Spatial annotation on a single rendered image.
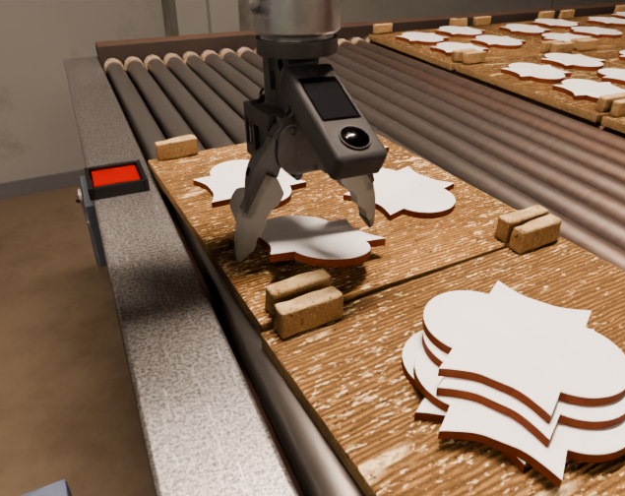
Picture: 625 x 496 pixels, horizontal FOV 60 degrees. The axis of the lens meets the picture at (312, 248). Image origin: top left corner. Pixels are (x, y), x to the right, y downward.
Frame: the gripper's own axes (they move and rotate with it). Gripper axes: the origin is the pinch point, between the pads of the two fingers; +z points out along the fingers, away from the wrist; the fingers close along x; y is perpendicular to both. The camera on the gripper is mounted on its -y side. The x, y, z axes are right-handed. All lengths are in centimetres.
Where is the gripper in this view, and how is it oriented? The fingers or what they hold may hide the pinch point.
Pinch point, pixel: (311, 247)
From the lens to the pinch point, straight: 54.7
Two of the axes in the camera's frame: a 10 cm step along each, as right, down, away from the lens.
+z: 0.2, 8.7, 5.0
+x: -8.9, 2.4, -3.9
